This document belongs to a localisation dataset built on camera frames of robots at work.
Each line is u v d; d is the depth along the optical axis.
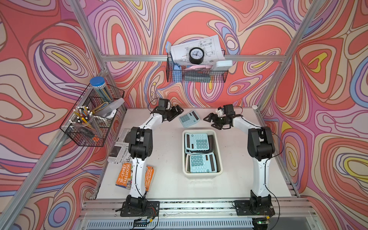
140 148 0.61
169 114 0.91
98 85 0.70
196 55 0.78
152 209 0.74
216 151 0.82
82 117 0.57
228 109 0.85
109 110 0.72
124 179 0.79
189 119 1.11
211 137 0.88
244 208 0.73
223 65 0.71
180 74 0.80
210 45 0.82
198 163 0.79
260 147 0.59
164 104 0.84
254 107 1.23
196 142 0.86
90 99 0.76
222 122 0.90
